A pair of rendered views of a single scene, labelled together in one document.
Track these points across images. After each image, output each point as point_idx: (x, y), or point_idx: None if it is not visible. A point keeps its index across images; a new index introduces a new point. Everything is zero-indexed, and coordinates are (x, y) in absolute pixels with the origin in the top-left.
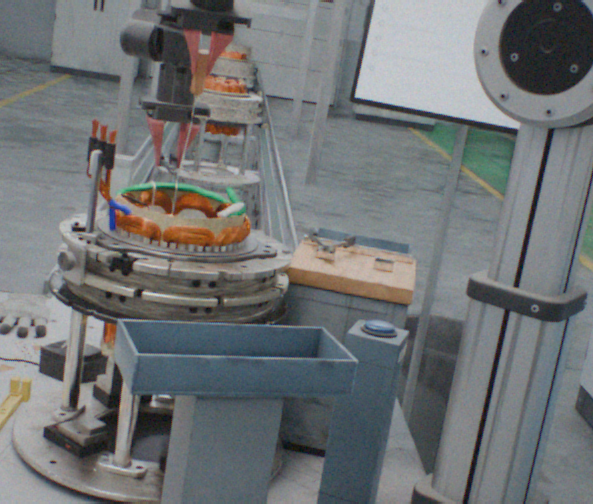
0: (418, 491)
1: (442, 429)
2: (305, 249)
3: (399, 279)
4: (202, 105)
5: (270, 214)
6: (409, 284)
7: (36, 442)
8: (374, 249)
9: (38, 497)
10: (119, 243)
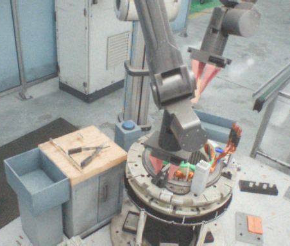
0: (151, 125)
1: (148, 110)
2: (92, 166)
3: (85, 132)
4: (154, 137)
5: None
6: (87, 128)
7: (217, 238)
8: (61, 148)
9: (222, 219)
10: (218, 155)
